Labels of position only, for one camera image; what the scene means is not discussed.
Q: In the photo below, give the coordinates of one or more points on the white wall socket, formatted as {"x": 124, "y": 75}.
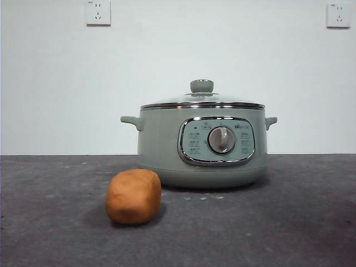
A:
{"x": 338, "y": 15}
{"x": 98, "y": 14}

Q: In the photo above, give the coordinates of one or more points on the brown potato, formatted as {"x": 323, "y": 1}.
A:
{"x": 133, "y": 197}

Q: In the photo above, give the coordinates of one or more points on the glass lid with green knob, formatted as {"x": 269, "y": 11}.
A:
{"x": 202, "y": 85}

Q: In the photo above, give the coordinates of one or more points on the pale green electric pot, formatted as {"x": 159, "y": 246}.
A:
{"x": 155, "y": 144}

